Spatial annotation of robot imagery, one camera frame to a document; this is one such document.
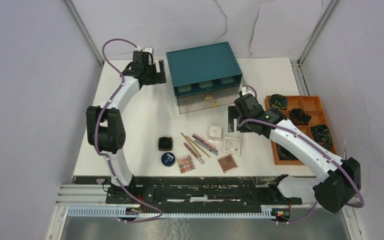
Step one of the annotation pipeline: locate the white printed packet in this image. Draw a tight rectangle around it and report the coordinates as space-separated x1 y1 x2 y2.
222 136 242 156

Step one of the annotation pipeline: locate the white cube box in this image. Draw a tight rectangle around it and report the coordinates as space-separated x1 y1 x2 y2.
208 125 223 142

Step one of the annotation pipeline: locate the clear acrylic drawer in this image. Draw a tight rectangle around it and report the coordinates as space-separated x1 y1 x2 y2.
174 77 246 114

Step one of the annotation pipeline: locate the brown square blush compact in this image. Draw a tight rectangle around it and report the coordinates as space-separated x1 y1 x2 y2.
217 154 238 173

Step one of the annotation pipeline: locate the black square powder compact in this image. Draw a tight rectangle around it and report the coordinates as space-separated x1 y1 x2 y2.
157 136 173 152

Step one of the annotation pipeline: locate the eyeshadow palette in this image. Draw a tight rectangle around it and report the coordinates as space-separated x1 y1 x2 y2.
176 155 196 174

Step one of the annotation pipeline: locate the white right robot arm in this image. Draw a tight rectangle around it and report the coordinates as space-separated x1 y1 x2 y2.
233 93 365 213

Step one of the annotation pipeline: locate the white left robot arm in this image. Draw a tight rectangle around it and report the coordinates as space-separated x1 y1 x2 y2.
86 47 167 204

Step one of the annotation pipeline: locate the grey makeup pencil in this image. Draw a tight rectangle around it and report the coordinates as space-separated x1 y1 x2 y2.
193 139 219 156

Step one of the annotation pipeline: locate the pink makeup pencil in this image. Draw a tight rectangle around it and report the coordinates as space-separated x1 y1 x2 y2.
192 133 217 150

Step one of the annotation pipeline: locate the rolled dark tie top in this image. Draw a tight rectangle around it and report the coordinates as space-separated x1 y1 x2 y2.
269 94 288 110

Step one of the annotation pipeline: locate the rolled dark tie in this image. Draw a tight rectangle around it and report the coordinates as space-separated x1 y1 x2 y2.
277 144 298 161
289 108 312 126
269 94 288 110
310 124 334 151

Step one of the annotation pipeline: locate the teal drawer organizer box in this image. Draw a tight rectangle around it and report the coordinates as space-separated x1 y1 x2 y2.
166 41 243 99

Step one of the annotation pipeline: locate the rolled dark tie bottom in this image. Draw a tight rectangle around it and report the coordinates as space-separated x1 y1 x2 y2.
277 144 298 161

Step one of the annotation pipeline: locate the gold pencil right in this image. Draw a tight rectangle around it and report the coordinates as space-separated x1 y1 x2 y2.
185 135 211 158

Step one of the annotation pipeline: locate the gold pencil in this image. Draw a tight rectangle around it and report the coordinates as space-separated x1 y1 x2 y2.
185 135 211 158
180 132 202 157

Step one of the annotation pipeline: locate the rolled dark tie middle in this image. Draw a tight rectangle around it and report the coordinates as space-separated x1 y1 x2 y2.
289 108 312 126

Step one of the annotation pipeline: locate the gold pencil left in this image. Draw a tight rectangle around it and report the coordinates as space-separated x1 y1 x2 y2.
180 132 202 157

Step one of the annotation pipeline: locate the red silver lip pencil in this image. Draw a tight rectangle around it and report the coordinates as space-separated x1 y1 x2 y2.
183 142 205 165

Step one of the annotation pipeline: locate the orange compartment tray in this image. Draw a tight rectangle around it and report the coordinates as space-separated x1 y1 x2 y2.
264 95 337 154

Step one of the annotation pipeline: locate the rolled dark tie right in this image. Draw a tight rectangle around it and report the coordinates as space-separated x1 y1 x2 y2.
310 124 334 151

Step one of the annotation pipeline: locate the round blue tin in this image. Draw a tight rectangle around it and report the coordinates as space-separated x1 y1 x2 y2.
161 152 176 168

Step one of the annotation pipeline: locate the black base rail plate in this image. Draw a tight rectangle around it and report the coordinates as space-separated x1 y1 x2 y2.
74 174 315 214

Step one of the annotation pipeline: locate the aluminium frame rail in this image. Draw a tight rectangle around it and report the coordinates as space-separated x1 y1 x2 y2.
62 0 104 68

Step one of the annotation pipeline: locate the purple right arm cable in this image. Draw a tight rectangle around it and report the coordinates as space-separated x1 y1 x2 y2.
236 84 365 225

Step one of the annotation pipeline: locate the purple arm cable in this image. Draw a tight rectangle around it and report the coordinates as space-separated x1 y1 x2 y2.
94 38 164 224
236 84 365 225

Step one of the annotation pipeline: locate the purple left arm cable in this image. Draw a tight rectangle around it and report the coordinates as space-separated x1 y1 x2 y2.
94 38 164 224

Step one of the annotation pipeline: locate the white cable duct strip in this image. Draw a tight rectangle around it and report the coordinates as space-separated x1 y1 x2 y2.
66 206 279 220

